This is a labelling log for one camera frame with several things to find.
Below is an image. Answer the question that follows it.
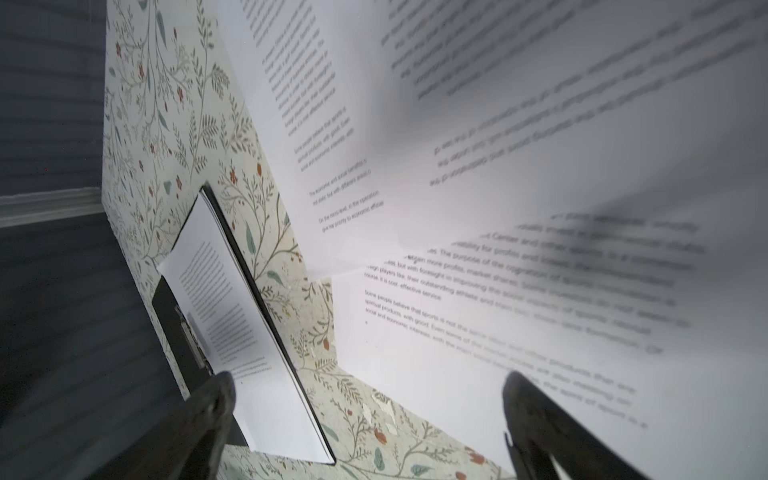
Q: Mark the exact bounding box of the metal folder clip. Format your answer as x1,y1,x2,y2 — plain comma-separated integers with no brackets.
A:
174,305,213,376

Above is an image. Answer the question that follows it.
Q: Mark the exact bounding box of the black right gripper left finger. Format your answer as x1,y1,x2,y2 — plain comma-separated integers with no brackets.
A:
90,372,236,479

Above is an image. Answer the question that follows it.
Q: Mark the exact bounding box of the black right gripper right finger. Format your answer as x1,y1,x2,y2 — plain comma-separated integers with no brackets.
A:
502,371,645,479

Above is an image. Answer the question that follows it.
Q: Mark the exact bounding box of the printed paper sheet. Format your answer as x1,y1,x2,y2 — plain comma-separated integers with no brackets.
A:
332,178,767,479
215,1,767,279
157,190,334,464

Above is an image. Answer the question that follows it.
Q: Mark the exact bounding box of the black file folder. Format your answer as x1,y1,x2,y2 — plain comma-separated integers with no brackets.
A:
151,182,338,467

